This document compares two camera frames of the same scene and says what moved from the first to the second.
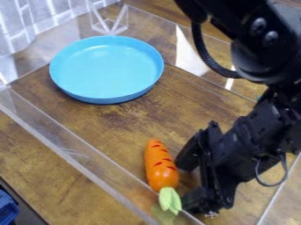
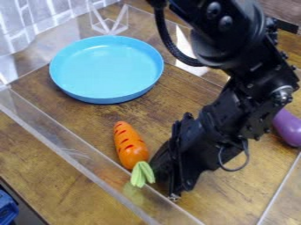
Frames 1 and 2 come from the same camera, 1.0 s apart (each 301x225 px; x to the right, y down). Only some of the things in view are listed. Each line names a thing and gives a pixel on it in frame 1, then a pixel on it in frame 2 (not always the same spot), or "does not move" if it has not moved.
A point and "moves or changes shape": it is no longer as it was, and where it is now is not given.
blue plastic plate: x=106 y=68 does not move
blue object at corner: x=8 y=209 does not move
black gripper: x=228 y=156 to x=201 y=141
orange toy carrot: x=162 y=174 moves or changes shape
